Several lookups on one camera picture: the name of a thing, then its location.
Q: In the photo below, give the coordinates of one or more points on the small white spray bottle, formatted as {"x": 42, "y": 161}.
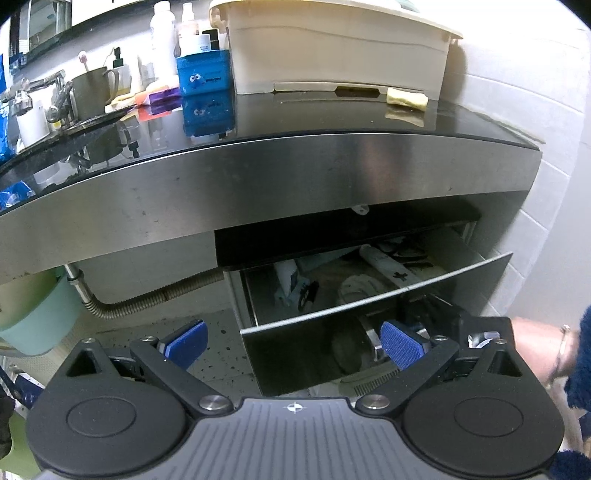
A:
{"x": 188, "y": 31}

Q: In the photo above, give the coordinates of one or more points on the white jar blue label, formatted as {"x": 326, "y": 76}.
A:
{"x": 201, "y": 43}

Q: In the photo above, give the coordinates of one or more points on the white paper cup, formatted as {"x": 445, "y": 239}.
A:
{"x": 33, "y": 126}

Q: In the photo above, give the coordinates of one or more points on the yellow sponge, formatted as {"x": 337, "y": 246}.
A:
{"x": 409, "y": 99}

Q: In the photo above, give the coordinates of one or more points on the black drawer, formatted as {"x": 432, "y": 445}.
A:
{"x": 309, "y": 306}

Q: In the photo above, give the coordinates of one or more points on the white tube black cross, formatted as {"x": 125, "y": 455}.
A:
{"x": 394, "y": 271}

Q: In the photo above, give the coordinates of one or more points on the person's right hand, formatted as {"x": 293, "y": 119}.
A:
{"x": 549, "y": 351}

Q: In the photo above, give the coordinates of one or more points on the purple orange package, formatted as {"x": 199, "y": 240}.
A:
{"x": 156, "y": 97}

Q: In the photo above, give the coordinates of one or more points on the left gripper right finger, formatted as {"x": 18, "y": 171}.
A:
{"x": 421, "y": 362}

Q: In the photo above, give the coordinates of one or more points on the tall white bottle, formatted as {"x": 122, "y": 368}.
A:
{"x": 164, "y": 42}

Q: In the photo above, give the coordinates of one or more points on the mint green plastic basin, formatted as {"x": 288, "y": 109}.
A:
{"x": 38, "y": 311}

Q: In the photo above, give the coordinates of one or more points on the metal cup with handle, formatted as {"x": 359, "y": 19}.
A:
{"x": 91, "y": 92}

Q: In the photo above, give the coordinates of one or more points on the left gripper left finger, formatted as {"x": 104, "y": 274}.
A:
{"x": 164, "y": 363}

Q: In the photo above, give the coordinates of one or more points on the beige plastic storage bin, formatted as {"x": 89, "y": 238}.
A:
{"x": 321, "y": 45}

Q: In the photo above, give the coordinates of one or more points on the chrome sink faucet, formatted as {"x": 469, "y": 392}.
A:
{"x": 57, "y": 108}

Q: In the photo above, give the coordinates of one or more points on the blue cartoon face box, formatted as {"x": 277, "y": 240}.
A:
{"x": 203, "y": 72}

